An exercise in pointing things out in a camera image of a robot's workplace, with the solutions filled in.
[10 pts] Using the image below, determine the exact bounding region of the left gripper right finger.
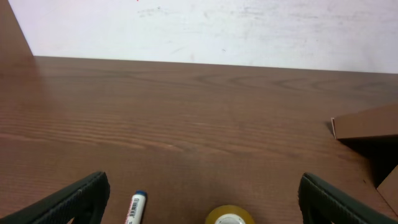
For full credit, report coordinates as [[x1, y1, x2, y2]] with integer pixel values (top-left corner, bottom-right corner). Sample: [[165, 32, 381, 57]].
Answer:
[[298, 172, 397, 224]]

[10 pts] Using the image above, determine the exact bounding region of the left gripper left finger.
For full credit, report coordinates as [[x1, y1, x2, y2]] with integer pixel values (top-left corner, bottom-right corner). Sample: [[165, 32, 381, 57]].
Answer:
[[1, 171, 110, 224]]

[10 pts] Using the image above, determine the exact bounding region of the blue capped white marker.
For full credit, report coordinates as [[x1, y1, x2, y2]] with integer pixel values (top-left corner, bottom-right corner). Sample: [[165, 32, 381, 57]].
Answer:
[[125, 190, 147, 224]]

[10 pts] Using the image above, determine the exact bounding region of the yellow tape roll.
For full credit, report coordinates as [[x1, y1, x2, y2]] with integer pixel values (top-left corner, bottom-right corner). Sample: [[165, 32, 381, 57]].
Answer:
[[205, 205, 255, 224]]

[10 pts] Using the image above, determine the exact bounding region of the open cardboard box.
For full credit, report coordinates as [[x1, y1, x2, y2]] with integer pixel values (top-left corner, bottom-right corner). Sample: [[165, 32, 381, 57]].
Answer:
[[326, 104, 397, 213]]

